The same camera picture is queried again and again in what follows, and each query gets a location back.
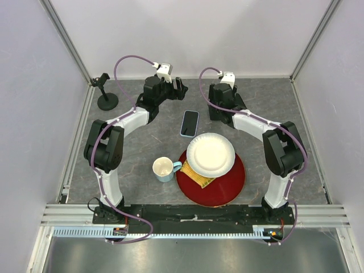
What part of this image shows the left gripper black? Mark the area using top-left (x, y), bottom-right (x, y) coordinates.
top-left (155, 77), bottom-right (188, 106)

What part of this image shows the blue case smartphone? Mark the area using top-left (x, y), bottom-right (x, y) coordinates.
top-left (180, 110), bottom-right (200, 138)

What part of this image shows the black round-base clamp stand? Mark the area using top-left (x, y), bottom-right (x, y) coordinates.
top-left (91, 73), bottom-right (119, 111)

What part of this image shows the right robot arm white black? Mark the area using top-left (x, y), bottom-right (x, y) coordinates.
top-left (208, 83), bottom-right (307, 224)

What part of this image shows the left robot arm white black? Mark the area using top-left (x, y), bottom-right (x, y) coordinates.
top-left (84, 75), bottom-right (188, 224)

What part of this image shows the white paper plate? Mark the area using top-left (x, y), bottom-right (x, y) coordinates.
top-left (186, 133), bottom-right (235, 178)

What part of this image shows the light blue mug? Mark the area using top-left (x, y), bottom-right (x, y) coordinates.
top-left (152, 156), bottom-right (183, 183)

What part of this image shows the red round tray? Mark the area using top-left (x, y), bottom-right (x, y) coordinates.
top-left (176, 155), bottom-right (246, 207)

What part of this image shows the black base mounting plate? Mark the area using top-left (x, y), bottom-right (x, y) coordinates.
top-left (92, 203), bottom-right (294, 234)

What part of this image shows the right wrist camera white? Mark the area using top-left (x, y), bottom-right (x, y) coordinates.
top-left (218, 71), bottom-right (235, 89)

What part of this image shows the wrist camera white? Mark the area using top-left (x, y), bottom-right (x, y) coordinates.
top-left (152, 62), bottom-right (173, 83)
top-left (218, 71), bottom-right (235, 89)

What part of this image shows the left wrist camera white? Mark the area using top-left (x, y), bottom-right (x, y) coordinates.
top-left (152, 62), bottom-right (173, 83)

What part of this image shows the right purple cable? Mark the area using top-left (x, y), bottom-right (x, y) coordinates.
top-left (198, 67), bottom-right (310, 246)

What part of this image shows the purple cable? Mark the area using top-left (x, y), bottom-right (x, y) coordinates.
top-left (90, 55), bottom-right (160, 245)
top-left (198, 67), bottom-right (310, 246)

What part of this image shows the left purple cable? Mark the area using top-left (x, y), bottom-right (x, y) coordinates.
top-left (90, 55), bottom-right (160, 245)

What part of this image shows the blue cable duct rail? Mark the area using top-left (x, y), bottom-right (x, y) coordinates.
top-left (53, 226), bottom-right (272, 239)

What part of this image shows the aluminium frame profile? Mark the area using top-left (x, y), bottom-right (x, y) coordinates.
top-left (41, 204), bottom-right (350, 228)

